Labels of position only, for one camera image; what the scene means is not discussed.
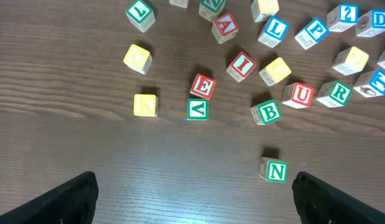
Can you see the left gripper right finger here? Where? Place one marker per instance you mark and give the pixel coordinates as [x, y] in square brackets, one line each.
[319, 202]

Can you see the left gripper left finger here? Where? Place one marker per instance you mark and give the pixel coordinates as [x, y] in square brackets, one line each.
[72, 202]

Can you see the green N block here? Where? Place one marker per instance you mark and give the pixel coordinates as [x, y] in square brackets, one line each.
[273, 170]

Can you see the red E block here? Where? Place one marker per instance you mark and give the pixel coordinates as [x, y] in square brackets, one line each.
[203, 86]

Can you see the green B block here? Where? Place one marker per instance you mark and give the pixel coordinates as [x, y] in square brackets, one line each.
[266, 112]

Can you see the red U block lower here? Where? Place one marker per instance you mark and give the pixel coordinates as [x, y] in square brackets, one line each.
[298, 95]

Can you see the green R block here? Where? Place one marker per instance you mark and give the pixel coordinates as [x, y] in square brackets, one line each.
[334, 94]

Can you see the yellow K block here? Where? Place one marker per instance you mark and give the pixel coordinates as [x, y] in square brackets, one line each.
[145, 105]

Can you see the blue T block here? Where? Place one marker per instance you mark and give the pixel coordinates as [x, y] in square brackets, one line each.
[371, 84]

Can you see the yellow O block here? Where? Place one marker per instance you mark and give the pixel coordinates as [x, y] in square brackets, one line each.
[275, 72]

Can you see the yellow Q block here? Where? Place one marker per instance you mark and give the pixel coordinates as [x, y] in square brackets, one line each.
[350, 61]

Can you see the green V block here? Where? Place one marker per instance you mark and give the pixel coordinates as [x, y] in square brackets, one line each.
[197, 109]

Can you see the red I block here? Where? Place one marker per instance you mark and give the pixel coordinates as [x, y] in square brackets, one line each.
[241, 67]

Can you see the yellow C block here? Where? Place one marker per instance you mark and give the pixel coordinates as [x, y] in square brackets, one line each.
[138, 59]

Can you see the blue P block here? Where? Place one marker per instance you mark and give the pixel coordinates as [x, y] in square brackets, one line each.
[313, 33]

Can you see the blue L block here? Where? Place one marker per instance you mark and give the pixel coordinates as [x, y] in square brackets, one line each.
[273, 32]

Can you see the blue 2 block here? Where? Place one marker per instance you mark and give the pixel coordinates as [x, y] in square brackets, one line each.
[342, 17]

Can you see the blue D block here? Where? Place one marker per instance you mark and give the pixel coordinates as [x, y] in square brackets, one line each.
[371, 24]

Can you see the red A block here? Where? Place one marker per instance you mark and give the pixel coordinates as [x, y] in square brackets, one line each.
[224, 28]

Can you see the green L block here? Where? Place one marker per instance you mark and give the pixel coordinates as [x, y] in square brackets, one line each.
[141, 15]

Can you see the yellow S block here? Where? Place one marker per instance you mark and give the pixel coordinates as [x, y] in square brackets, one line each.
[262, 10]

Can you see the green Z block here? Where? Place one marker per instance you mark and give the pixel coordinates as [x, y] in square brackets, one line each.
[211, 9]

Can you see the green J block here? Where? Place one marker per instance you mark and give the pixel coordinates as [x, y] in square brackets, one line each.
[179, 3]

